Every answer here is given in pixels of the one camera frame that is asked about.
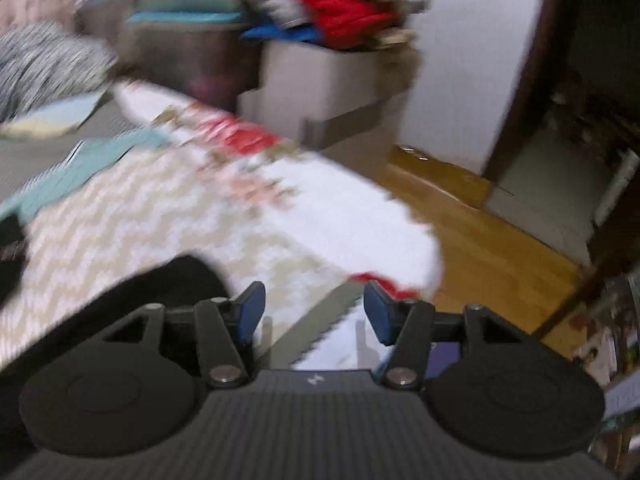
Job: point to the brown door frame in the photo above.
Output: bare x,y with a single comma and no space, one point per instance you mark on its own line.
530,60

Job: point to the black pants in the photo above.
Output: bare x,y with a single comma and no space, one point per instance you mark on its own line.
150,290

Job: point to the grey storage bin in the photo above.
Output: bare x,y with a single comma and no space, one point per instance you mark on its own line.
330,85

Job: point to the light blue pillow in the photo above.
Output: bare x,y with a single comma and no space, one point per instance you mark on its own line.
50,119

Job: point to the dark storage bin teal lid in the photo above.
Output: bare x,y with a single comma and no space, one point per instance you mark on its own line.
185,55

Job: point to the dark patterned pillow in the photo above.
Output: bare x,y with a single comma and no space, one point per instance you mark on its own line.
45,65

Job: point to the patterned bed comforter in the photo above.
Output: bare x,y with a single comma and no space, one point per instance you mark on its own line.
125,210

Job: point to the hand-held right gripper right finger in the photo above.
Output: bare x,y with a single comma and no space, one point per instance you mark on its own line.
378,312

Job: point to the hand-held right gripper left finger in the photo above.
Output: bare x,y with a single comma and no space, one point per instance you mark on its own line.
248,312

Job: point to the pile of clothes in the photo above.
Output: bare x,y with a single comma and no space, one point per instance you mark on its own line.
340,5

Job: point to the white floral bedsheet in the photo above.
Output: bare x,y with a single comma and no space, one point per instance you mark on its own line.
320,205

